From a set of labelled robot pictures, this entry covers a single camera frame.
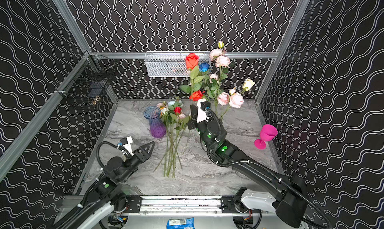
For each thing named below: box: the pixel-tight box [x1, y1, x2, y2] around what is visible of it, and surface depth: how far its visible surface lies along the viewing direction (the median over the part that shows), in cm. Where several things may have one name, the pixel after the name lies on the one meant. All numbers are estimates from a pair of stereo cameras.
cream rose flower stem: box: [220, 78, 256, 120], surface depth 71 cm
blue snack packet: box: [166, 217, 195, 229], surface depth 70 cm
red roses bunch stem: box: [152, 115, 188, 178], surface depth 96 cm
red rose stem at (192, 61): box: [179, 53, 206, 107], surface depth 54 cm
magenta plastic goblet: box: [254, 124, 278, 150], surface depth 88 cm
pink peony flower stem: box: [209, 40, 231, 115], surface depth 75 cm
